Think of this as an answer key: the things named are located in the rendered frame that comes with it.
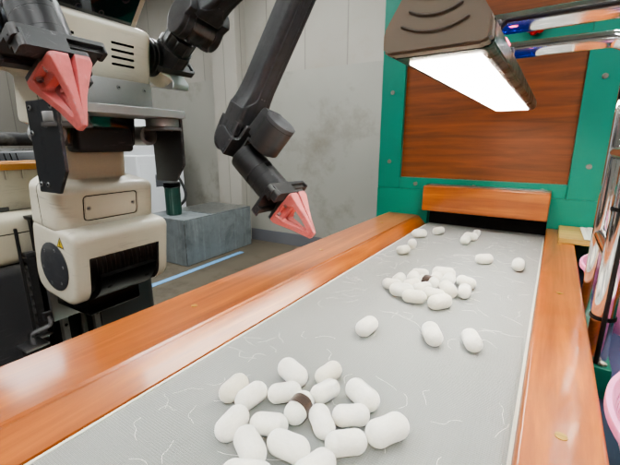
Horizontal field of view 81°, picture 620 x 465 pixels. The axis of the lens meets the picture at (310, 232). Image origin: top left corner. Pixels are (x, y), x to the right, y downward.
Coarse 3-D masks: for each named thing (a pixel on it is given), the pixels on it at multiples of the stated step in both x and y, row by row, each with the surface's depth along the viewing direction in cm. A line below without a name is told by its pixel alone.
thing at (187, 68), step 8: (168, 32) 86; (160, 40) 86; (168, 40) 86; (176, 40) 85; (168, 48) 87; (176, 48) 86; (184, 48) 87; (192, 48) 89; (168, 56) 87; (176, 56) 88; (184, 56) 89; (168, 64) 89; (176, 64) 89; (184, 64) 90; (168, 72) 90; (176, 72) 91; (184, 72) 93; (192, 72) 95
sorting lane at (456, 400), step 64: (384, 256) 77; (448, 256) 77; (512, 256) 77; (320, 320) 49; (384, 320) 49; (448, 320) 49; (512, 320) 49; (192, 384) 36; (384, 384) 36; (448, 384) 36; (512, 384) 36; (64, 448) 28; (128, 448) 28; (192, 448) 28; (384, 448) 28; (448, 448) 28; (512, 448) 28
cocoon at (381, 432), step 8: (384, 416) 29; (392, 416) 29; (400, 416) 29; (368, 424) 29; (376, 424) 28; (384, 424) 28; (392, 424) 28; (400, 424) 28; (408, 424) 29; (368, 432) 28; (376, 432) 28; (384, 432) 28; (392, 432) 28; (400, 432) 28; (408, 432) 29; (368, 440) 28; (376, 440) 28; (384, 440) 28; (392, 440) 28; (400, 440) 29
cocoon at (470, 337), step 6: (468, 330) 43; (474, 330) 43; (462, 336) 43; (468, 336) 42; (474, 336) 41; (468, 342) 41; (474, 342) 41; (480, 342) 41; (468, 348) 41; (474, 348) 41; (480, 348) 41
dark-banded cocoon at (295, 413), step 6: (312, 396) 32; (294, 402) 31; (312, 402) 32; (288, 408) 30; (294, 408) 30; (300, 408) 30; (288, 414) 30; (294, 414) 30; (300, 414) 30; (288, 420) 30; (294, 420) 30; (300, 420) 30
